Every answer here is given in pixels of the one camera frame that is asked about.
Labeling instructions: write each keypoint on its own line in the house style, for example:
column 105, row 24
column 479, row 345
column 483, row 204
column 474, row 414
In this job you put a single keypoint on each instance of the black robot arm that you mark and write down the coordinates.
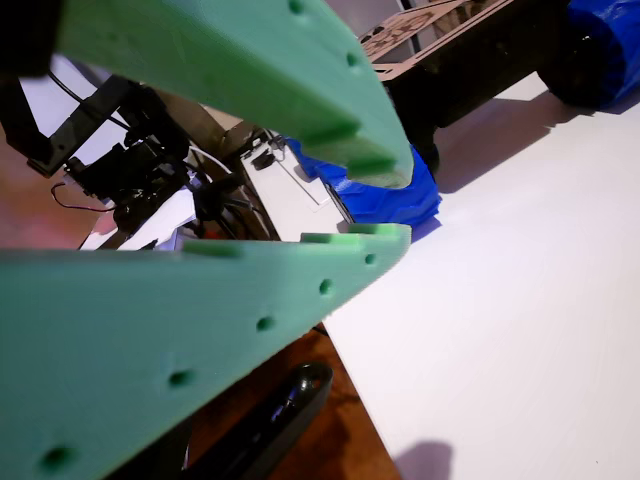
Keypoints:
column 135, row 165

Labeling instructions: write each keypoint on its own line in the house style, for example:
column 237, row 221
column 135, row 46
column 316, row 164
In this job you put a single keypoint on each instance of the wooden microrover car body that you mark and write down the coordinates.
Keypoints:
column 425, row 30

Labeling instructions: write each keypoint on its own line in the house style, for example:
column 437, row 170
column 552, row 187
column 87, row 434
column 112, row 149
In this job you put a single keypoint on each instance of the blue rover wheel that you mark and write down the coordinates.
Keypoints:
column 390, row 200
column 615, row 45

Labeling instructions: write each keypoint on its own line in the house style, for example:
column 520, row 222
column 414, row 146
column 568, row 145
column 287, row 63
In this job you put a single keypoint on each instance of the white sheet with outlined rectangle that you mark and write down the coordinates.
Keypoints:
column 290, row 190

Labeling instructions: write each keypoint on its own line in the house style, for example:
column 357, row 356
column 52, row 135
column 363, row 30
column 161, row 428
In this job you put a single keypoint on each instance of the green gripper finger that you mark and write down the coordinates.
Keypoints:
column 125, row 340
column 225, row 60

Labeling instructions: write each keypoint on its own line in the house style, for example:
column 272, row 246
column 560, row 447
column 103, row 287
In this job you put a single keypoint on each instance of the glossy black clamp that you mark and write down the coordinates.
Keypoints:
column 280, row 420

